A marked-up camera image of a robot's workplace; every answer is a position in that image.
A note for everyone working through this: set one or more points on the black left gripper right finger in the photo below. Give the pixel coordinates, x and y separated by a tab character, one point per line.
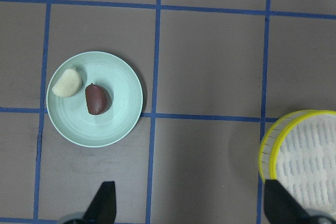
280	207

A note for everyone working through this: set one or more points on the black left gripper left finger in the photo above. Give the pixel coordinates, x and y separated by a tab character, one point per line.
102	208

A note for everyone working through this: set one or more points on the yellow rimmed steamer tray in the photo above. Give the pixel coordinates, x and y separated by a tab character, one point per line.
298	150

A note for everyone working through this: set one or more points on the brown dumpling bun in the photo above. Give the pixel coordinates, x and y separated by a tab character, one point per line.
98	99

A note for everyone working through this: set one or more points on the white dumpling bun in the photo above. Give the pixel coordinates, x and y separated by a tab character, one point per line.
68	84

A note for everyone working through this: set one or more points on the mint green round plate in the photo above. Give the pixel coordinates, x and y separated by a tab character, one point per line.
70	116

